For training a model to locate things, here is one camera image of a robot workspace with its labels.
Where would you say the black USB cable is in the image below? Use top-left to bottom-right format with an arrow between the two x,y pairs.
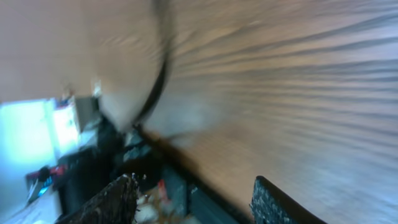
133,0 -> 175,125

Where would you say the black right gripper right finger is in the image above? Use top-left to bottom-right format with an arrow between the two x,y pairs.
250,175 -> 326,224

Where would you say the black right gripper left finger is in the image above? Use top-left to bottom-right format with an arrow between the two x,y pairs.
56,174 -> 138,224

